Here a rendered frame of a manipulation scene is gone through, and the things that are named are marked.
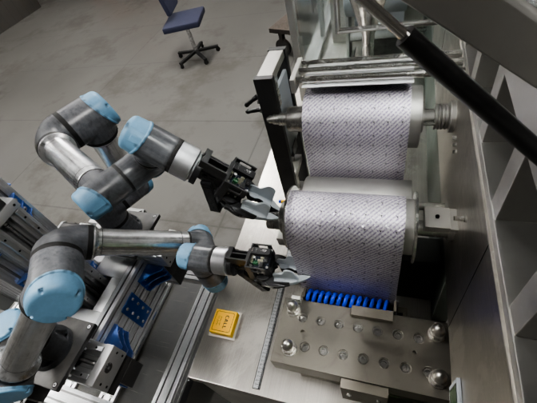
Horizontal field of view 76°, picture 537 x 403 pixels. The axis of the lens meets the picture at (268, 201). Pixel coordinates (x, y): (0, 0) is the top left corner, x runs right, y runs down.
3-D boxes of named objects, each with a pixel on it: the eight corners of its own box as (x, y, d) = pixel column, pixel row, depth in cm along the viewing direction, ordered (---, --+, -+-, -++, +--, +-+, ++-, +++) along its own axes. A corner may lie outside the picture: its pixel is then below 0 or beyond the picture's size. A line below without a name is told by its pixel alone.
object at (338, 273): (302, 285, 92) (291, 249, 78) (395, 299, 85) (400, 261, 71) (302, 287, 92) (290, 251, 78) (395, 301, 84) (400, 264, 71)
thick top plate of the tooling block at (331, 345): (288, 306, 95) (284, 297, 90) (450, 333, 82) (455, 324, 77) (275, 367, 85) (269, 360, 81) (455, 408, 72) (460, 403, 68)
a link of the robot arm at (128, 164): (114, 170, 81) (109, 157, 71) (152, 142, 85) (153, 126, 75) (137, 195, 82) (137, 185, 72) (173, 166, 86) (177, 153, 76)
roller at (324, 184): (312, 196, 99) (308, 166, 90) (407, 201, 91) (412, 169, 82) (305, 229, 92) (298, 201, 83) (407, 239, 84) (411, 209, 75)
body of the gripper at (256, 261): (266, 271, 81) (220, 265, 85) (273, 287, 88) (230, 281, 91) (274, 244, 86) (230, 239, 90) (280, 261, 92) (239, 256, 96)
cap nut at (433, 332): (427, 325, 78) (430, 317, 75) (444, 327, 77) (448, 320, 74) (427, 341, 76) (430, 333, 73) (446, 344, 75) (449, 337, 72)
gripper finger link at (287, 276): (305, 277, 80) (268, 272, 83) (308, 289, 84) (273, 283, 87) (308, 266, 82) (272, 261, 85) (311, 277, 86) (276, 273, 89)
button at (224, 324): (219, 311, 106) (216, 308, 104) (240, 315, 104) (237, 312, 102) (211, 333, 102) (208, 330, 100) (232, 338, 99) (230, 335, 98)
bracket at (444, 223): (423, 210, 69) (424, 205, 68) (455, 213, 68) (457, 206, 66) (423, 231, 67) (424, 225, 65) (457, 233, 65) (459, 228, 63)
